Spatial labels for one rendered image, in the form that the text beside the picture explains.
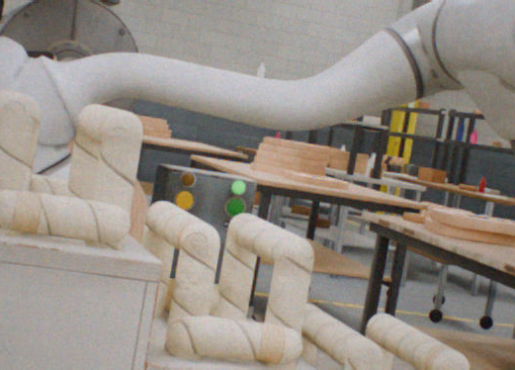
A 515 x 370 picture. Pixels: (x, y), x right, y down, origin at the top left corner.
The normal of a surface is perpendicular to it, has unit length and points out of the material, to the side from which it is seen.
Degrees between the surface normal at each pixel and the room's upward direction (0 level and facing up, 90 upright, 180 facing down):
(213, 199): 90
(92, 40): 83
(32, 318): 90
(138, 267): 90
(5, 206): 79
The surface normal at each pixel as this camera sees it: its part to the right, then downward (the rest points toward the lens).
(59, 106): 0.41, 0.15
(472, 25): -0.93, -0.13
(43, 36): 0.21, -0.02
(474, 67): -0.81, 0.55
